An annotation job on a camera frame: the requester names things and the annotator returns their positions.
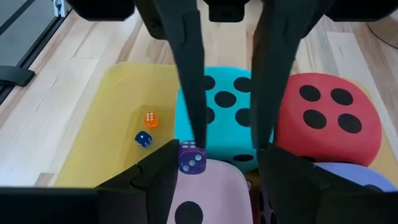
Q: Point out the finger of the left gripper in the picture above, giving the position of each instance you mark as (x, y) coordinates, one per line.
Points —
(270, 62)
(186, 62)

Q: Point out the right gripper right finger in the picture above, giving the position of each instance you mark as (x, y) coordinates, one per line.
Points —
(311, 202)

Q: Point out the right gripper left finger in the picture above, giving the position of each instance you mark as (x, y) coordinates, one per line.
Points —
(140, 199)

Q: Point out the large lavender foam die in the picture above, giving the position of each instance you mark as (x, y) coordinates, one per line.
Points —
(357, 175)

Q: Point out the small blue die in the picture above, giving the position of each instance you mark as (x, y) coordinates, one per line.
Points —
(146, 137)

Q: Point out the small purple die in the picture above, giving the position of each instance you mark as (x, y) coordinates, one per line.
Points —
(199, 168)

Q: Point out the small orange die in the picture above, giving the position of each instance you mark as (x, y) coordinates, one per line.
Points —
(151, 124)

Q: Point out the large red foam die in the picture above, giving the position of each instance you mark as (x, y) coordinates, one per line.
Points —
(328, 107)

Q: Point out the large pink foam die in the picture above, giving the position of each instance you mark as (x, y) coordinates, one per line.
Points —
(217, 186)

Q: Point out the large teal foam die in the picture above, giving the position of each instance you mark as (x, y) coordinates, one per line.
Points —
(227, 137)

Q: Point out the yellow translucent plastic bin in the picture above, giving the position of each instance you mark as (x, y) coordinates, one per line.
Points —
(102, 130)

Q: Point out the round wooden lamp base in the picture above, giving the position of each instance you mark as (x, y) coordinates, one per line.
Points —
(388, 31)

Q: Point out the black metal table frame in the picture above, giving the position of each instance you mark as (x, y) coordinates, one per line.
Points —
(15, 76)

